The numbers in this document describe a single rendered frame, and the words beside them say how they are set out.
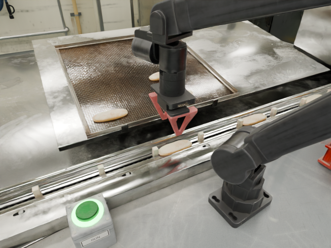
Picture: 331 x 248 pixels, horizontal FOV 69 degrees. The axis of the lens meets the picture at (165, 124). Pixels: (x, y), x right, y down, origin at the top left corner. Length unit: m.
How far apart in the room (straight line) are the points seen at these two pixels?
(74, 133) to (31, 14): 3.59
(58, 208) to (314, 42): 1.13
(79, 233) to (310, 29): 1.14
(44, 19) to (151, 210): 3.85
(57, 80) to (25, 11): 3.34
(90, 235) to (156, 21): 0.39
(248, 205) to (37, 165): 0.53
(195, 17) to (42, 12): 3.83
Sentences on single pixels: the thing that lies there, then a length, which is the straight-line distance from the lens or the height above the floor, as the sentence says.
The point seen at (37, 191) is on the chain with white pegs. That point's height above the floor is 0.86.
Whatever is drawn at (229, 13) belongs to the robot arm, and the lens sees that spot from 0.40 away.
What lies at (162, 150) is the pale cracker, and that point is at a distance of 0.63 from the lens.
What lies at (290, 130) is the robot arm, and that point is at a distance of 0.41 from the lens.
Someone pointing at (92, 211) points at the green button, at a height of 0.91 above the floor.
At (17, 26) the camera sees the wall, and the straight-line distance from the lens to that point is 4.22.
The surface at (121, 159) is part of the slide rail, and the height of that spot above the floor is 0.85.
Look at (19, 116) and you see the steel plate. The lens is 0.96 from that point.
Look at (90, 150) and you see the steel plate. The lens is 0.72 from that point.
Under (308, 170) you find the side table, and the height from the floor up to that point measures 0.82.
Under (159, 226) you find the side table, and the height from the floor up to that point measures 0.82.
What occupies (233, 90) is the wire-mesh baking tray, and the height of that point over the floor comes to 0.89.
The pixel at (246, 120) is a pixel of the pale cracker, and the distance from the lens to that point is 0.77.
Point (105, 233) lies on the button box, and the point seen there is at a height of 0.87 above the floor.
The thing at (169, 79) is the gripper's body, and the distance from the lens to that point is 0.50.
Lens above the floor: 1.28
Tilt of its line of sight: 36 degrees down
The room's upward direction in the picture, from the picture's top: straight up
